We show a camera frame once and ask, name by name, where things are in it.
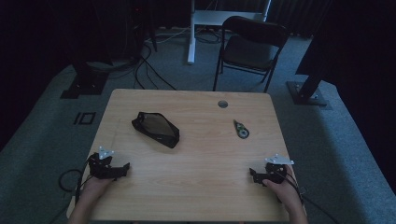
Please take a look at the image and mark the white desk frame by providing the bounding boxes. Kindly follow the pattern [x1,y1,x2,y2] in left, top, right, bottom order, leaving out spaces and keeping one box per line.
[187,0,273,65]

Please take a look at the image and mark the black slanted stand with base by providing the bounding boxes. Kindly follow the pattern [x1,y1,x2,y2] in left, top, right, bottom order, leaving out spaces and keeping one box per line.
[286,0,335,107]

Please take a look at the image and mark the black folding chair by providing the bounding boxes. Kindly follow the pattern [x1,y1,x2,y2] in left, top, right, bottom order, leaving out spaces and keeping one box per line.
[212,15,290,94]

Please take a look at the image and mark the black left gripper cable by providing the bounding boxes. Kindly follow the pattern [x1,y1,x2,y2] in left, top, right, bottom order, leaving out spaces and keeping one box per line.
[46,160,94,224]

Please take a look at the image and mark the white floor cables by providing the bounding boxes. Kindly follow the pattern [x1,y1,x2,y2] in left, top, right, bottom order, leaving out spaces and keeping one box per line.
[144,26,191,45]

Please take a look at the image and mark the person's left hand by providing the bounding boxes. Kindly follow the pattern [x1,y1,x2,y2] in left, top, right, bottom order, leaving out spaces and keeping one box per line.
[78,176,116,204]

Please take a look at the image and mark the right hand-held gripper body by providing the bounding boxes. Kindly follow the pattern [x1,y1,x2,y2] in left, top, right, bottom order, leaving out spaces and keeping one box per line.
[261,153,295,185]

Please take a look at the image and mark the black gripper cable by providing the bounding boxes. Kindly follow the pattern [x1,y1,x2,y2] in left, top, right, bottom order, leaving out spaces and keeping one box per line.
[46,160,94,224]
[274,169,342,224]

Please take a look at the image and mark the black stand with flat base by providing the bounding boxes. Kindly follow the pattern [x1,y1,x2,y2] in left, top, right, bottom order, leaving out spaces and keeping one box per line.
[60,59,110,100]

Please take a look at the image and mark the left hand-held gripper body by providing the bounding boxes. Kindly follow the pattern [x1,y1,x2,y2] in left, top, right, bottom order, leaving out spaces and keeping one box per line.
[87,146,123,181]

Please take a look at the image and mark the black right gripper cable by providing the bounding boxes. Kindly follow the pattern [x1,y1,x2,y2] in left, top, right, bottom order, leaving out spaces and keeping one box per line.
[274,169,342,224]

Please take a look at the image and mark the black mesh pouch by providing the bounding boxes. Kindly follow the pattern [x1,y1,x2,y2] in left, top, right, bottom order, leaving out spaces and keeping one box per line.
[131,111,181,149]

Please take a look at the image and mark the person's right hand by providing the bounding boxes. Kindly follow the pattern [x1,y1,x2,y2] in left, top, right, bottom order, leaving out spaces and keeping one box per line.
[262,163,304,213]

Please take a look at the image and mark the black floor cables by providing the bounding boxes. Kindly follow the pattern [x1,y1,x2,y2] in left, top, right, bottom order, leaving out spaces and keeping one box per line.
[106,40,178,91]

